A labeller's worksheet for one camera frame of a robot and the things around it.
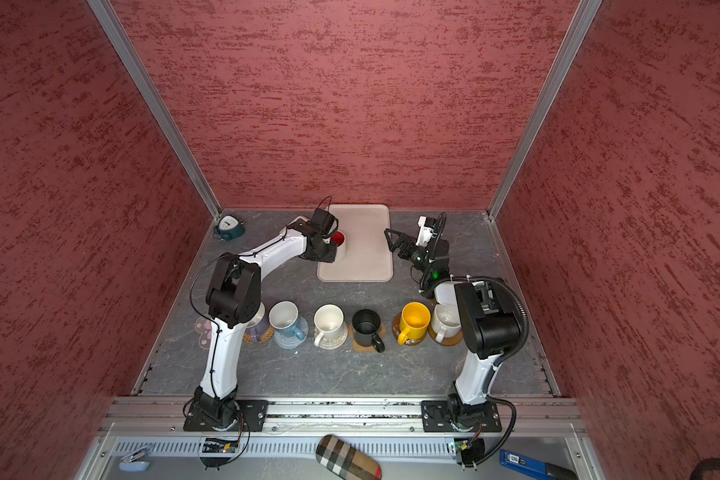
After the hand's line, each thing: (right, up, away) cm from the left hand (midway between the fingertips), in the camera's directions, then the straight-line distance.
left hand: (328, 259), depth 101 cm
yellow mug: (+28, -17, -14) cm, 36 cm away
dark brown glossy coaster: (+23, -21, -13) cm, 34 cm away
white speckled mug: (+37, -17, -16) cm, 44 cm away
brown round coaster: (+38, -22, -17) cm, 47 cm away
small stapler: (-39, -44, -35) cm, 68 cm away
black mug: (+14, -19, -15) cm, 28 cm away
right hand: (+21, +8, -9) cm, 24 cm away
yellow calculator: (-14, +15, +16) cm, 26 cm away
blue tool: (+51, -44, -37) cm, 77 cm away
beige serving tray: (+14, +1, +5) cm, 15 cm away
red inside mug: (+3, +8, +5) cm, 10 cm away
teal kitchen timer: (-39, +11, +9) cm, 41 cm away
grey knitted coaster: (-8, -23, -15) cm, 29 cm away
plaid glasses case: (+7, -43, -36) cm, 56 cm away
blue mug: (-11, -16, -16) cm, 25 cm away
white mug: (+2, -18, -14) cm, 23 cm away
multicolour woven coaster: (+4, -24, -16) cm, 29 cm away
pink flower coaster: (-37, -20, -12) cm, 43 cm away
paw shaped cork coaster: (+13, -25, -16) cm, 33 cm away
